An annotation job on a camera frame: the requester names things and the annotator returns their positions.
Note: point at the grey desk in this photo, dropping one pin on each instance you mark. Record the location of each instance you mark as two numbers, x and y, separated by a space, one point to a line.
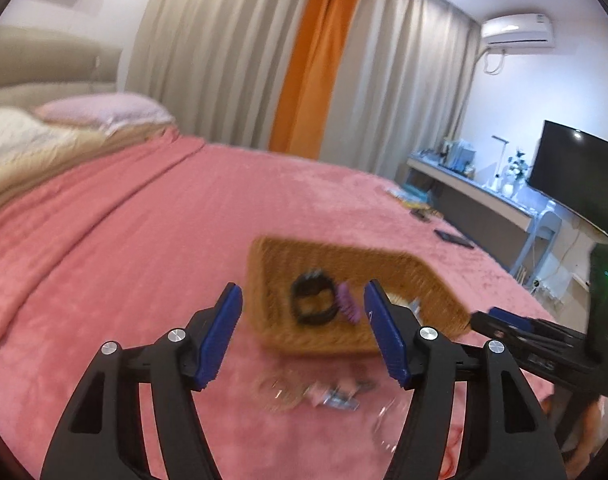
479 205

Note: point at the white flower vase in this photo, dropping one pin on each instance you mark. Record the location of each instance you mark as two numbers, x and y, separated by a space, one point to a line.
515 170

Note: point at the grey curtain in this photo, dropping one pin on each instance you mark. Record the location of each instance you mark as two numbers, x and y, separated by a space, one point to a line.
409 75
209 50

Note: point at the white desk lamp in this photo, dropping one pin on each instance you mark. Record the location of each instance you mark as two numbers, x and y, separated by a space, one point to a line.
499 170

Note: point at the pink hair clip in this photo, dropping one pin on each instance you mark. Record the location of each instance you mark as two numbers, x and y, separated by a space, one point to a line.
316 393

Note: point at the blue hair clip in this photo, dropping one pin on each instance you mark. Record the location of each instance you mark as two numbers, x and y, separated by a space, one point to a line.
341 402

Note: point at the black phone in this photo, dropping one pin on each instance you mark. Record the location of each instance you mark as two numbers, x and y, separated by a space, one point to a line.
454 238

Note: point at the colourful book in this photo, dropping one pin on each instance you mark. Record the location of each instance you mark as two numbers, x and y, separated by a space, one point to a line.
409 197

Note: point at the books on desk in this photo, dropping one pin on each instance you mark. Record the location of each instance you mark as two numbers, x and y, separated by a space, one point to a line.
459 155

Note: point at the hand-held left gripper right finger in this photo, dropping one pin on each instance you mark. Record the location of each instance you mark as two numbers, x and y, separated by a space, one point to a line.
384 340

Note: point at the black hair band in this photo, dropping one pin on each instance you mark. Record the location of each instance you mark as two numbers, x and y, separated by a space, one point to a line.
295 300

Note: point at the white floral pillow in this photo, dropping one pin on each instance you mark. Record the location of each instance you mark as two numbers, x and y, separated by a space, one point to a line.
19 135

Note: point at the light blue chair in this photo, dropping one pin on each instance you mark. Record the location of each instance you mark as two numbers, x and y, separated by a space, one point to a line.
546 225

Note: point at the beige padded headboard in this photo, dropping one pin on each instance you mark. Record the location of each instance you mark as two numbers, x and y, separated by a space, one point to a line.
44 60

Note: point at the brown wicker basket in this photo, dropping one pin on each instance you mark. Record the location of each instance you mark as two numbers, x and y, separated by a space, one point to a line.
309 345

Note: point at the small dark object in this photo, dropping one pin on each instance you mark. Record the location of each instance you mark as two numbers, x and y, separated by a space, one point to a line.
421 214

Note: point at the white air conditioner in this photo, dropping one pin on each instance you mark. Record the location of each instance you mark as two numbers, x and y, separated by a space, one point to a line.
518 27

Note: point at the purple pillow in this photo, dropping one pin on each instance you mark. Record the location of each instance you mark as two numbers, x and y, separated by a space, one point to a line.
104 107

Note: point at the person's right hand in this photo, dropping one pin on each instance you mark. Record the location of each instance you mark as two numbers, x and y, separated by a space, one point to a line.
590 432

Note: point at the beige quilt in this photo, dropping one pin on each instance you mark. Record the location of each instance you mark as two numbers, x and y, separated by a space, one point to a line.
59 157

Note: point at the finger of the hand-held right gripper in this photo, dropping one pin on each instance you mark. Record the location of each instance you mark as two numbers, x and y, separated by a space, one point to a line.
494 327
504 313

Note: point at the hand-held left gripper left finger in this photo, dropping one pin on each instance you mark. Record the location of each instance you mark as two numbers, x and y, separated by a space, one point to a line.
219 340

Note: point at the pink blanket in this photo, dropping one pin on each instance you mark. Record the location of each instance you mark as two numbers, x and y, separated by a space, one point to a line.
134 260

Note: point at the black television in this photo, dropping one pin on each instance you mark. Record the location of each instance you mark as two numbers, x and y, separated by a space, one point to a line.
579 170

